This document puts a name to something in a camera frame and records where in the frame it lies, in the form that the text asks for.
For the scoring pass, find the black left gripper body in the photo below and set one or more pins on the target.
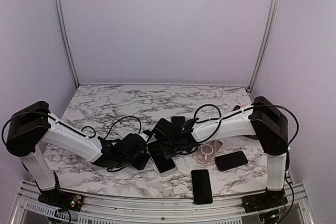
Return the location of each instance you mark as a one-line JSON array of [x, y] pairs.
[[139, 165]]

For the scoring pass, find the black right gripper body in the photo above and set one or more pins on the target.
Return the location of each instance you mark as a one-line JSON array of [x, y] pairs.
[[172, 150]]

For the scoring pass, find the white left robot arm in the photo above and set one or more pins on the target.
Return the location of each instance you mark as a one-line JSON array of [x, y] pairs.
[[22, 133]]

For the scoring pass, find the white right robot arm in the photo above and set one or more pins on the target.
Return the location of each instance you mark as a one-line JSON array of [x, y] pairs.
[[261, 119]]

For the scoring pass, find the pink phone case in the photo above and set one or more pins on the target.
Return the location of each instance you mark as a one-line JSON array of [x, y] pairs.
[[206, 153]]

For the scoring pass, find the red white patterned bowl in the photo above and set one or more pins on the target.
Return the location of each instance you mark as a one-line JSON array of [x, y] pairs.
[[244, 105]]

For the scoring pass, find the aluminium front rail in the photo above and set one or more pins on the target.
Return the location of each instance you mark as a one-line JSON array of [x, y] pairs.
[[117, 209]]

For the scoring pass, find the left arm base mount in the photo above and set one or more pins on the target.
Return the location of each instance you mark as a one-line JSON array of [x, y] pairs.
[[59, 198]]

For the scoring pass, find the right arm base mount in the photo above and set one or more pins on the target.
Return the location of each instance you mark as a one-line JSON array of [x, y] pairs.
[[273, 196]]

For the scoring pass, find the aluminium right corner post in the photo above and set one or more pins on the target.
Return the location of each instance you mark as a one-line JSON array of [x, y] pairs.
[[270, 21]]

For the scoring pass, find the aluminium corner post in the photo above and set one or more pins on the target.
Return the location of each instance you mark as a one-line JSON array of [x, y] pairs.
[[65, 42], [270, 21]]

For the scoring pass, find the aluminium left corner post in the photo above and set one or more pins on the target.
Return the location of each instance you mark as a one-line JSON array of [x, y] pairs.
[[65, 42]]

